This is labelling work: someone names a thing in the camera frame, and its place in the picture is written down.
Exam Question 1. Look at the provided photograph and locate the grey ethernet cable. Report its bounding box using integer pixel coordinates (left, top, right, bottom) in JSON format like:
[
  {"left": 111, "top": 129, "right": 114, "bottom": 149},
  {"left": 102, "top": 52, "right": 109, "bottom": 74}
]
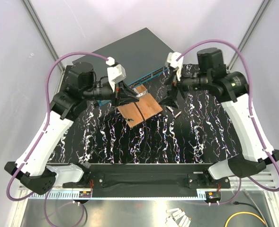
[{"left": 243, "top": 191, "right": 276, "bottom": 227}]

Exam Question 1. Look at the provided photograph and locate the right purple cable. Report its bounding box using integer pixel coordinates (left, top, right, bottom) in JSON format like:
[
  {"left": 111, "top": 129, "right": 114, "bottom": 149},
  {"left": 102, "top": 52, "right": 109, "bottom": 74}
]
[{"left": 177, "top": 39, "right": 279, "bottom": 206}]

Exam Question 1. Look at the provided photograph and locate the black braided fiber cable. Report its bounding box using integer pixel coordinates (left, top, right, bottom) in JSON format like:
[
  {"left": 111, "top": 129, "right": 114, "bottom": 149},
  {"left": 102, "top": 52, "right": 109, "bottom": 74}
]
[{"left": 92, "top": 101, "right": 152, "bottom": 165}]

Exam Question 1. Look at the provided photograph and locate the purple cable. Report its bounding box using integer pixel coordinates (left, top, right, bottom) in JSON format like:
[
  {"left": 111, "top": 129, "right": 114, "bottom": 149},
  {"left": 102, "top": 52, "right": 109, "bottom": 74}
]
[
  {"left": 8, "top": 52, "right": 110, "bottom": 227},
  {"left": 177, "top": 39, "right": 279, "bottom": 206}
]

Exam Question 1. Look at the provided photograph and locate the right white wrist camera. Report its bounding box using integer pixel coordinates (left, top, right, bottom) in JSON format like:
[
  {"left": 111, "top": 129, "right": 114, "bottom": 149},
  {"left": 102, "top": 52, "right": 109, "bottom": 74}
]
[{"left": 165, "top": 52, "right": 184, "bottom": 81}]

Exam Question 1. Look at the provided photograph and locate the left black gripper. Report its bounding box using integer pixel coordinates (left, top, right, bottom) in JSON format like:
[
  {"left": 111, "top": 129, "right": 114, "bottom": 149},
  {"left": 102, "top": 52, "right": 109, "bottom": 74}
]
[{"left": 83, "top": 79, "right": 139, "bottom": 109}]

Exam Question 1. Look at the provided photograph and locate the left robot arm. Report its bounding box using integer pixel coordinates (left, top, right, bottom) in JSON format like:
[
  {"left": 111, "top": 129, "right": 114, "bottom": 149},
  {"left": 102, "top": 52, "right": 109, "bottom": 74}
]
[{"left": 4, "top": 60, "right": 139, "bottom": 195}]

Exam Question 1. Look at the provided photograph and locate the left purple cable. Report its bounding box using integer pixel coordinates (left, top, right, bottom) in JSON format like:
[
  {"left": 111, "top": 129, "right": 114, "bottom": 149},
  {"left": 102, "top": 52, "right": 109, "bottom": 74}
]
[{"left": 8, "top": 52, "right": 110, "bottom": 227}]

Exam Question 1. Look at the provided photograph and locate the pile of white modules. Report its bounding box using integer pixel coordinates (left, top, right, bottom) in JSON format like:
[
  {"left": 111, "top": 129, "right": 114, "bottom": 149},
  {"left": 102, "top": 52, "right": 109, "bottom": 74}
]
[{"left": 165, "top": 208, "right": 191, "bottom": 227}]

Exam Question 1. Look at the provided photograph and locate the black cable with plug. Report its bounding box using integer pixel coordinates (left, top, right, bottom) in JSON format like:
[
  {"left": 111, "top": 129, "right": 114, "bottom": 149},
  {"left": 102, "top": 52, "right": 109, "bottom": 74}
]
[{"left": 233, "top": 201, "right": 276, "bottom": 227}]

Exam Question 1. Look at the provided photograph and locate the dark teal network switch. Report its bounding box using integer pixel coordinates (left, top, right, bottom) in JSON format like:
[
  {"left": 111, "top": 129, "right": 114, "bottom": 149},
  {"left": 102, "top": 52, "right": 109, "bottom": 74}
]
[{"left": 91, "top": 27, "right": 178, "bottom": 107}]

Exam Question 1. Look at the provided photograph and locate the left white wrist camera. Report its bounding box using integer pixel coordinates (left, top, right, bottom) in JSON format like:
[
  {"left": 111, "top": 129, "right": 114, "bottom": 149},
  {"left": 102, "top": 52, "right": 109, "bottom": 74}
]
[{"left": 106, "top": 57, "right": 126, "bottom": 92}]

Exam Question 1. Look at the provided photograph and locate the white slotted cable duct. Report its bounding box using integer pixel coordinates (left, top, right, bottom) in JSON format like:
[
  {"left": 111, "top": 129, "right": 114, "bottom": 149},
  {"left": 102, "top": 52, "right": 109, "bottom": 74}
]
[{"left": 30, "top": 190, "right": 92, "bottom": 200}]

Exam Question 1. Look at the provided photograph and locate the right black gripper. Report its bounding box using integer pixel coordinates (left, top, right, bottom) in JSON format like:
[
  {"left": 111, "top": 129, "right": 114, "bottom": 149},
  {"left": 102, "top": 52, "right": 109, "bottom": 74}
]
[{"left": 158, "top": 65, "right": 211, "bottom": 109}]

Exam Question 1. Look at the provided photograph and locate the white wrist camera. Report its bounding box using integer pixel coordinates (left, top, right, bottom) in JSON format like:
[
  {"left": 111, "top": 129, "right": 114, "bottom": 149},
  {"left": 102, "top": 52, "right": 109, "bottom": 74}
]
[
  {"left": 165, "top": 52, "right": 184, "bottom": 81},
  {"left": 106, "top": 57, "right": 126, "bottom": 92}
]

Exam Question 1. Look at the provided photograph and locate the wooden board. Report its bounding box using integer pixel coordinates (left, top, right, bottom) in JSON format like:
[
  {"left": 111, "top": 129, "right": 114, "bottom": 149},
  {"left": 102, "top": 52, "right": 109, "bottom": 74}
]
[{"left": 118, "top": 85, "right": 162, "bottom": 128}]

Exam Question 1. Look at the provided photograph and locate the yellow fiber cable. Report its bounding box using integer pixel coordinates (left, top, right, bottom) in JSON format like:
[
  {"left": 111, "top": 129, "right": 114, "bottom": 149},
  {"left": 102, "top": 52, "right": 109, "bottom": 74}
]
[{"left": 225, "top": 212, "right": 267, "bottom": 227}]

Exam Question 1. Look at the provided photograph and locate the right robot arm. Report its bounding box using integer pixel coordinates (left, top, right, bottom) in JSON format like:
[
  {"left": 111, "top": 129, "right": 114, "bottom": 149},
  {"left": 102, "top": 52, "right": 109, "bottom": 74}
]
[{"left": 159, "top": 48, "right": 279, "bottom": 188}]

